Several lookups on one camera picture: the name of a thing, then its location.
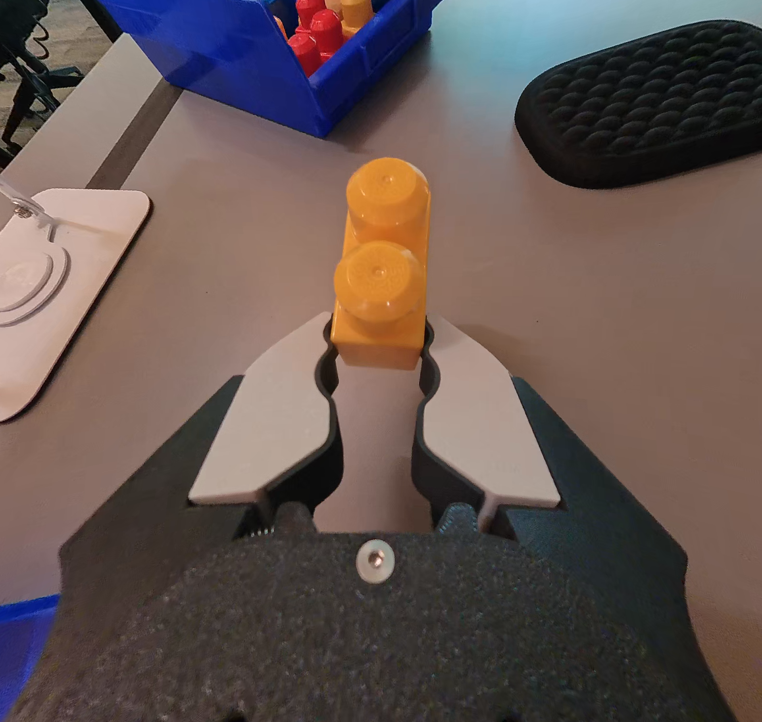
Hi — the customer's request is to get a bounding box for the orange mega block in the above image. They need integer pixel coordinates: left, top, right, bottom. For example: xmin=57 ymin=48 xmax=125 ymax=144
xmin=330 ymin=157 xmax=432 ymax=372

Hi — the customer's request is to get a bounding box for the black textured pad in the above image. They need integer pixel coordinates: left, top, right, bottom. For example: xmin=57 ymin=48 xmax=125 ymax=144
xmin=515 ymin=20 xmax=762 ymax=190

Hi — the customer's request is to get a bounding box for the white display stand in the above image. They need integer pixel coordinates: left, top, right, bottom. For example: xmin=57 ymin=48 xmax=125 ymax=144
xmin=0 ymin=177 xmax=151 ymax=422

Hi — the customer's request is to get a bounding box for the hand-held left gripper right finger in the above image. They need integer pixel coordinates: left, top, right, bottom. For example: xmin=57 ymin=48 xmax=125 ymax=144
xmin=412 ymin=313 xmax=562 ymax=529

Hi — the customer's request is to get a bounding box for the black office chair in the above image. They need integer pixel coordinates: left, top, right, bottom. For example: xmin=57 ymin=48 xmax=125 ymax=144
xmin=0 ymin=0 xmax=84 ymax=147

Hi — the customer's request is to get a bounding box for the cluster of mega blocks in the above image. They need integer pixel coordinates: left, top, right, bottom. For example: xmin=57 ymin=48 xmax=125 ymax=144
xmin=192 ymin=0 xmax=392 ymax=77

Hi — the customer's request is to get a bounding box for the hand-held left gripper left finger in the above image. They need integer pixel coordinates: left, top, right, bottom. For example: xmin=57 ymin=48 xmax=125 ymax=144
xmin=187 ymin=311 xmax=346 ymax=532

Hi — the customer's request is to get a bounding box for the blue plastic bin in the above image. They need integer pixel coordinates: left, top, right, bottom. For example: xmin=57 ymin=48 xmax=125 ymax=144
xmin=0 ymin=594 xmax=60 ymax=699
xmin=68 ymin=0 xmax=453 ymax=138

